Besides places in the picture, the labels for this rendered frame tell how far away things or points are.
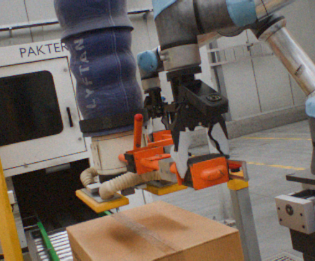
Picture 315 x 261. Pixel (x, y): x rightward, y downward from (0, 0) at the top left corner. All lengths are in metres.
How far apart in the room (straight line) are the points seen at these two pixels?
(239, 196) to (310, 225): 0.57
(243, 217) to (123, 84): 0.82
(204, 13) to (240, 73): 10.84
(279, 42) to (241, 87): 10.11
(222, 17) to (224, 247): 0.68
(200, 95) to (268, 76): 11.35
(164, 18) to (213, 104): 0.20
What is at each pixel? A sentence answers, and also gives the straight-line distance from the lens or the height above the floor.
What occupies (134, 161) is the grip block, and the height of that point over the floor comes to 1.21.
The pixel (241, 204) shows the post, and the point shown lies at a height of 0.87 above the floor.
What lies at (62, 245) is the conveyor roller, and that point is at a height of 0.53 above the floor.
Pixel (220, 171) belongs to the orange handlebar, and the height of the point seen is 1.20.
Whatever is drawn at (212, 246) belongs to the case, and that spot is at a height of 0.93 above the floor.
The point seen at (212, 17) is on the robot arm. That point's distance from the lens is 0.83.
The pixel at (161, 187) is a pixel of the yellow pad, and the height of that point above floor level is 1.09.
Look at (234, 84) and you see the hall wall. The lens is 11.52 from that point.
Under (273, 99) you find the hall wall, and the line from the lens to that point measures 12.14.
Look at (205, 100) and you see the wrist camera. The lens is 0.77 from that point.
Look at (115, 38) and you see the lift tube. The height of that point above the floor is 1.57.
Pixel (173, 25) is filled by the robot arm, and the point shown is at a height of 1.49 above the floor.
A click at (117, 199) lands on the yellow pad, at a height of 1.10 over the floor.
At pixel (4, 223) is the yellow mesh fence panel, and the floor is 1.01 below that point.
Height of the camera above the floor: 1.36
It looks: 4 degrees down
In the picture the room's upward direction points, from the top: 11 degrees counter-clockwise
